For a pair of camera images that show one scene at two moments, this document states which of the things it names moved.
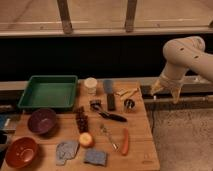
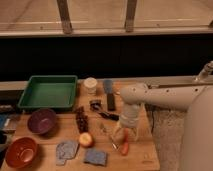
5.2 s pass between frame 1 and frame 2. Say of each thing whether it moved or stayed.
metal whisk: stayed
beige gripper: moved
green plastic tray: stayed
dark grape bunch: stayed
